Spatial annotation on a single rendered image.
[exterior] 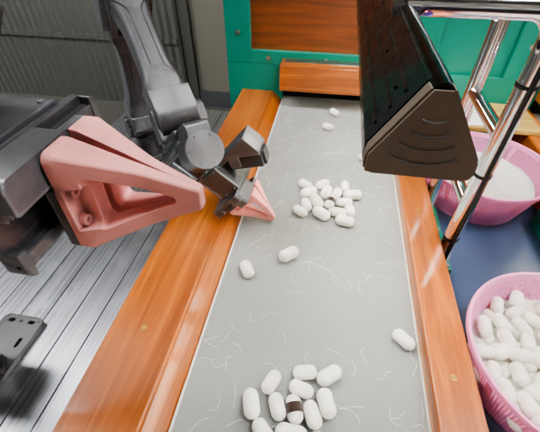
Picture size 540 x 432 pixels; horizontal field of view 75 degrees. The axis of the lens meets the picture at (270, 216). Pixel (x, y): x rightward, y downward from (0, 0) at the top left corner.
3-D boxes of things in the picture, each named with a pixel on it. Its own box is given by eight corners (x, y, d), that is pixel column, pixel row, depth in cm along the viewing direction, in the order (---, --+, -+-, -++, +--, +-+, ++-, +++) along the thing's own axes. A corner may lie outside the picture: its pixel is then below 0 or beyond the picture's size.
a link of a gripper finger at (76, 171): (221, 105, 22) (79, 91, 23) (179, 173, 16) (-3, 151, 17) (228, 192, 26) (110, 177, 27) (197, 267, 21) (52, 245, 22)
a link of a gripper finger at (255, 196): (289, 193, 67) (250, 162, 64) (284, 218, 62) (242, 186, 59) (266, 210, 71) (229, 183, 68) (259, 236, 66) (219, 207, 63)
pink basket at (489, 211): (488, 255, 69) (510, 219, 63) (387, 184, 86) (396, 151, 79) (558, 207, 80) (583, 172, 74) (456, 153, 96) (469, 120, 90)
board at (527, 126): (400, 125, 89) (401, 121, 88) (395, 99, 100) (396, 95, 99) (542, 136, 85) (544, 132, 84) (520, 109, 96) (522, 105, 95)
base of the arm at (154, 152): (172, 113, 97) (148, 111, 98) (141, 153, 83) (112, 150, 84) (177, 139, 103) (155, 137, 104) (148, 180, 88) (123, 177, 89)
